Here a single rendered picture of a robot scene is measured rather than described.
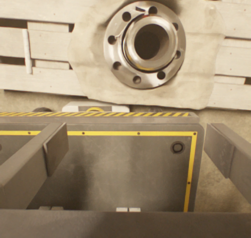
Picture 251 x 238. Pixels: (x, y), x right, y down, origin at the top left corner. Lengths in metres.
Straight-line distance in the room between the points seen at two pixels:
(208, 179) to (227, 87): 0.53
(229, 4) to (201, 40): 0.14
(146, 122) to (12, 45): 0.54
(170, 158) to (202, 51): 0.37
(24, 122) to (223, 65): 0.67
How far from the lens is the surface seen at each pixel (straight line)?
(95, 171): 0.60
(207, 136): 0.17
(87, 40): 0.62
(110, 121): 0.51
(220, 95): 0.75
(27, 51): 0.73
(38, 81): 0.74
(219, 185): 1.13
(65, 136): 0.16
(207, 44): 0.68
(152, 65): 0.41
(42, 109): 0.81
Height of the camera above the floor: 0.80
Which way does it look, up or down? 73 degrees down
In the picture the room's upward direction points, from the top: 175 degrees counter-clockwise
